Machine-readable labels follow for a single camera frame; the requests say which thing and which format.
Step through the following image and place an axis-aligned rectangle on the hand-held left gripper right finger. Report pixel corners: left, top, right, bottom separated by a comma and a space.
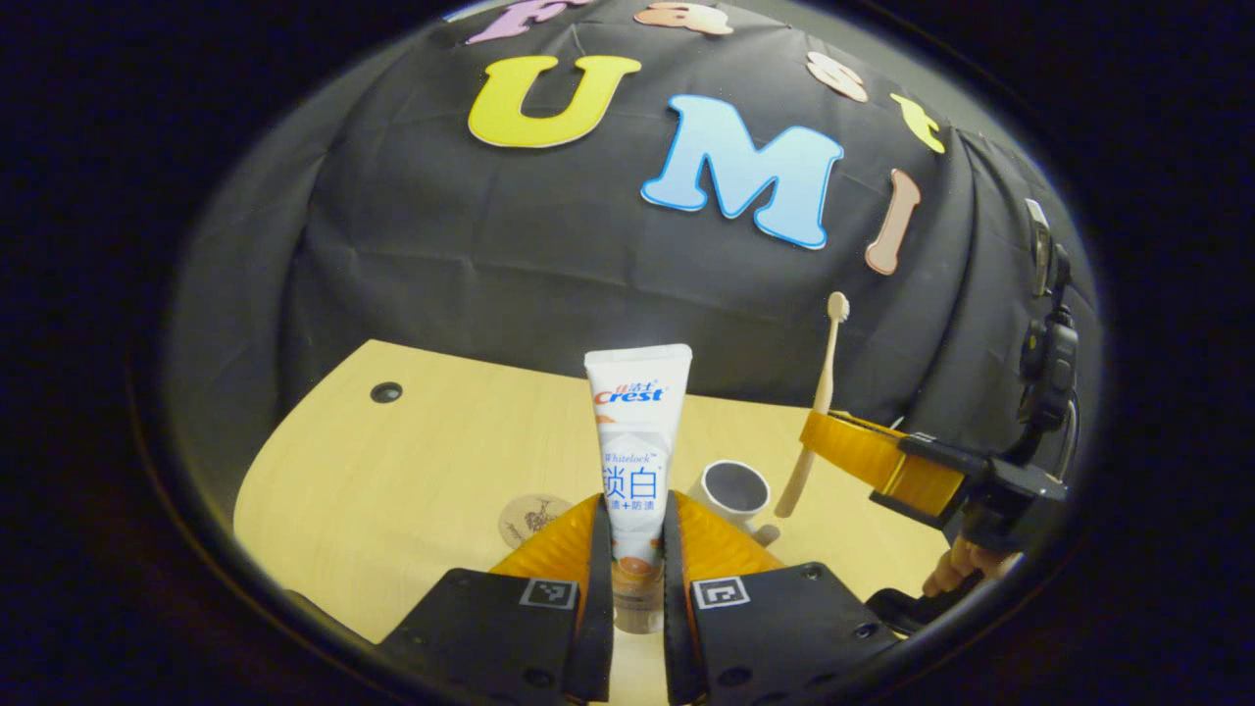
663, 489, 899, 706

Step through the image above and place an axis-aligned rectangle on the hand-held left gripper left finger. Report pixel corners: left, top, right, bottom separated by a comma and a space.
377, 493, 617, 706

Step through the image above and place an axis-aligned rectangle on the beige toothbrush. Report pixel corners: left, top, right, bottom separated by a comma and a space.
774, 291, 851, 519

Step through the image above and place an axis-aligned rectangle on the white cup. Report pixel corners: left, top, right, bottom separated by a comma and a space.
686, 459, 774, 536

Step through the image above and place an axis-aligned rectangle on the white toothpaste tube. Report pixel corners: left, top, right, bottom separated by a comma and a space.
584, 343, 693, 634

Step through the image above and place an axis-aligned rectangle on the light wooden desktop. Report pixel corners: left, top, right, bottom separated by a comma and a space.
233, 339, 952, 706

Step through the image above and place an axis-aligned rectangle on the black backdrop cloth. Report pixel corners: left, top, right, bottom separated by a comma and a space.
162, 0, 1104, 550

